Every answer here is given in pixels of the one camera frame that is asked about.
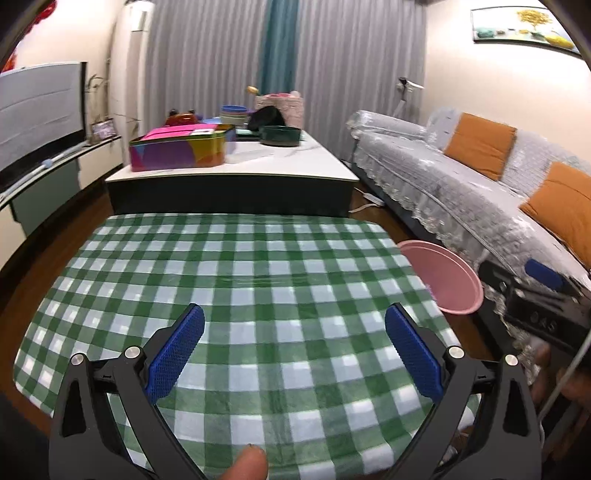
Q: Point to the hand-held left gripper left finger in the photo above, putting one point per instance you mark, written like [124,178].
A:
[178,350]

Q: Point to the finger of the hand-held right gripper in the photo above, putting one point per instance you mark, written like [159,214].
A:
[496,279]
[545,273]

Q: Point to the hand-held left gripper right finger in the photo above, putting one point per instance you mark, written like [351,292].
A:
[413,350]

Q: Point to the pink plastic bin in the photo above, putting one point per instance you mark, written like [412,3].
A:
[443,277]

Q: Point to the person's right hand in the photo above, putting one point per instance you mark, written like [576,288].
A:
[545,374]

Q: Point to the person's left hand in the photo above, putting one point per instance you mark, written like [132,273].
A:
[247,466]

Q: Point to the orange cushion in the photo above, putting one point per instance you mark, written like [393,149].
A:
[480,145]
[563,212]

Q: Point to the grey quilted sofa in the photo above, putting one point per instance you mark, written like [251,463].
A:
[438,184]

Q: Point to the green checked tablecloth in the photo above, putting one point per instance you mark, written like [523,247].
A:
[277,300]

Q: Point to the white power strip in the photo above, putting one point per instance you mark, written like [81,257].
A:
[371,199]

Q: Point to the colourful tin box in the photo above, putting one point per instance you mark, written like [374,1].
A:
[175,154]

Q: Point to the magenta box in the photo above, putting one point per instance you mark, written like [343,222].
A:
[175,133]

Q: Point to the white top coffee table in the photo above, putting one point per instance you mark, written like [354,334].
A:
[286,159]

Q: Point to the red teapot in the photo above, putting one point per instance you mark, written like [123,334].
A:
[182,118]

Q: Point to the dark green bowl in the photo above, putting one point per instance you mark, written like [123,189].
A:
[279,136]

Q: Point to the stack of coloured bowls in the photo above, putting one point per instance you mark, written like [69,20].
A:
[233,118]

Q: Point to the blue bowl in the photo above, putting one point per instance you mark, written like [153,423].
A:
[233,109]

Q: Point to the black bowl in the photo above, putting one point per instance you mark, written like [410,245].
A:
[265,117]

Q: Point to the grey sheer curtain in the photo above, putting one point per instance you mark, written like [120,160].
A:
[360,69]
[207,55]

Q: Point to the lace covered basket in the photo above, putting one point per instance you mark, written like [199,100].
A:
[293,113]

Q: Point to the potted bamboo plant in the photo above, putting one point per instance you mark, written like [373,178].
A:
[96,92]

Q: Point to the television with white cover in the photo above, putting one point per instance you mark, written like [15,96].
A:
[37,115]

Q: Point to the pink bowl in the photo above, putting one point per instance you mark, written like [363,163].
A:
[279,95]

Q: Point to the white standing air conditioner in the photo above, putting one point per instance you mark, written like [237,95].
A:
[131,69]

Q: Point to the teal curtain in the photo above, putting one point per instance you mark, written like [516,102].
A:
[279,46]

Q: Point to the small photo frame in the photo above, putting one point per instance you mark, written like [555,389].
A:
[102,130]

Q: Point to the framed wall picture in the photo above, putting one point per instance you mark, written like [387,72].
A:
[521,27]

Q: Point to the red knot wall ornament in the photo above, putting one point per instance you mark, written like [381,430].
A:
[46,9]

